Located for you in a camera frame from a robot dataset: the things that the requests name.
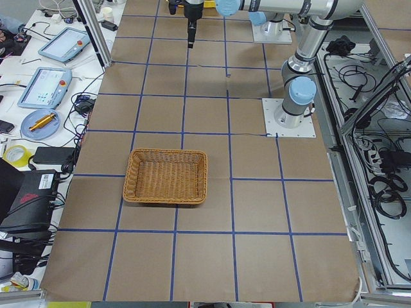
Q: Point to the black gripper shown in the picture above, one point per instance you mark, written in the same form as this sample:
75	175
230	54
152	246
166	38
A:
192	12

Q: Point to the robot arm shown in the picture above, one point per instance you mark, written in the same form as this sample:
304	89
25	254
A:
299	88

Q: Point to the spare yellow tape roll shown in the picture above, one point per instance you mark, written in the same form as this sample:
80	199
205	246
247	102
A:
18	156

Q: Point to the far teach pendant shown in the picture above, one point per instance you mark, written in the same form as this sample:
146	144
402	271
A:
66	45

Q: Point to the teach pendant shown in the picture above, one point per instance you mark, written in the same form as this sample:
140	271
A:
46	88
66	45

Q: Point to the brown wicker basket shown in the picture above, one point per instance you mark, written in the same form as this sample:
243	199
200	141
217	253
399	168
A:
166	176

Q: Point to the near teach pendant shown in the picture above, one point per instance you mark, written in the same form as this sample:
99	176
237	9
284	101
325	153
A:
46	88

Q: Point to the blue plate with brass part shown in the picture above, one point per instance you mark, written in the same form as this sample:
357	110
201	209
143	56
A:
40	124

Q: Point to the black power adapter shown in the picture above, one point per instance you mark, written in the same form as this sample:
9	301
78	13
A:
53	155

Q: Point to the black laptop computer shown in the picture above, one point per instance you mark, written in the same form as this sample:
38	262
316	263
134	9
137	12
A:
26	199

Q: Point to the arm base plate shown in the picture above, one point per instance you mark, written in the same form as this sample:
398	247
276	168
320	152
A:
280	124
272	33

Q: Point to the aluminium frame post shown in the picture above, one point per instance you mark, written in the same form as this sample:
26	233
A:
87	14

